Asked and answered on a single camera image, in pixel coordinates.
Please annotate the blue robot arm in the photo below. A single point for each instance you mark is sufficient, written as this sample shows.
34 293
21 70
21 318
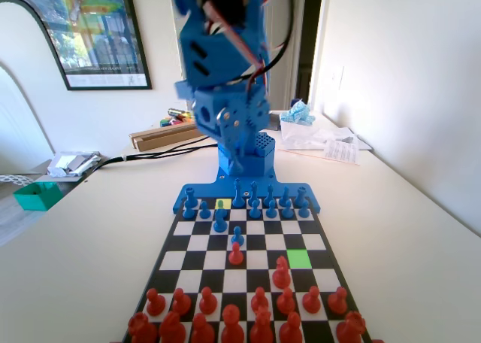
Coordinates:
259 162

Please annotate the blue queen chess piece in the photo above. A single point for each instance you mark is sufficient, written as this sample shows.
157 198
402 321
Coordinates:
254 196

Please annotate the blue king chess piece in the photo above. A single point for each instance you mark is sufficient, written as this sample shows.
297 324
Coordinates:
237 200

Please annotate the group of blue chess pieces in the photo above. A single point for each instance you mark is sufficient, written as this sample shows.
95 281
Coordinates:
204 189

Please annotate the red pawn chess piece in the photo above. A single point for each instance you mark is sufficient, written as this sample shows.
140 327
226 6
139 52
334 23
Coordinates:
259 301
207 304
155 305
285 303
181 304
312 303
235 257
337 303

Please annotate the red king chess piece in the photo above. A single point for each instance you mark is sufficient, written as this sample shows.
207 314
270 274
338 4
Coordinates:
232 328

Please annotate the red queen chess piece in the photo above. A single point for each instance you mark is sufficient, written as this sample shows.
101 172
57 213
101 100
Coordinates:
262 329

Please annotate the red bishop chess piece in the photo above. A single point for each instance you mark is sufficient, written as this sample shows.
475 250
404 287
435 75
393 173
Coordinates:
203 331
290 331

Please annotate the red rook chess piece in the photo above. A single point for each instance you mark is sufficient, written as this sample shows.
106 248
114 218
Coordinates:
351 326
142 329

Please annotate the dark grey notebook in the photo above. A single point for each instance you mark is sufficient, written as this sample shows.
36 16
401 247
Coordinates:
275 123

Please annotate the clear plastic bag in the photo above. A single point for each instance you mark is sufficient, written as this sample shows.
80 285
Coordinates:
300 136

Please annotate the blue and white crumpled cloth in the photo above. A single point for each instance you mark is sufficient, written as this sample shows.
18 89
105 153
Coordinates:
298 113

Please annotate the coloured marker set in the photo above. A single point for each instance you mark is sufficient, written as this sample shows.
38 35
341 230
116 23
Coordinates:
165 123

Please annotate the long cardboard box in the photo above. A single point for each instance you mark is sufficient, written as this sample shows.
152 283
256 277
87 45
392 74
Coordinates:
161 140

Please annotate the printed paper sheet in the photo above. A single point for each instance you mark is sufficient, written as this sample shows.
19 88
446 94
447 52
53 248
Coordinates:
342 153

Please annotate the black and white chessboard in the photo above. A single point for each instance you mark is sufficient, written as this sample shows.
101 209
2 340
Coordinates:
210 260

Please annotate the black framed poster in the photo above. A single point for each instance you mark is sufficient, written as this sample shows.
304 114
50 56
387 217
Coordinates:
97 27

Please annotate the green plastic box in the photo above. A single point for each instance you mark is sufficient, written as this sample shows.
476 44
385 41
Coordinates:
37 200

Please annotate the white arched panel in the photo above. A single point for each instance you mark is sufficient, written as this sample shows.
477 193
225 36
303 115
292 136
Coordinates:
22 38

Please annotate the white perforated object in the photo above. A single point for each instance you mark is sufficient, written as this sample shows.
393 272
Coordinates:
9 179

